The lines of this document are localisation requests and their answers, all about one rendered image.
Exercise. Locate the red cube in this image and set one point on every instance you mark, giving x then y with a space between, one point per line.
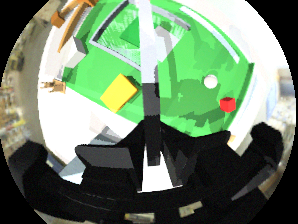
227 104

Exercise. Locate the white golf ball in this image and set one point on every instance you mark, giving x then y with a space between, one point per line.
210 81

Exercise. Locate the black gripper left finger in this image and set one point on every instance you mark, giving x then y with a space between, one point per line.
129 154

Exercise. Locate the wooden mallet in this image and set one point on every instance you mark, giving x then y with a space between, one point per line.
58 18
76 16

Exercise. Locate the yellow block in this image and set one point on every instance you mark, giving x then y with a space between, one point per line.
119 93

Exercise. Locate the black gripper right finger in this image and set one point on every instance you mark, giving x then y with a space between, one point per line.
179 149

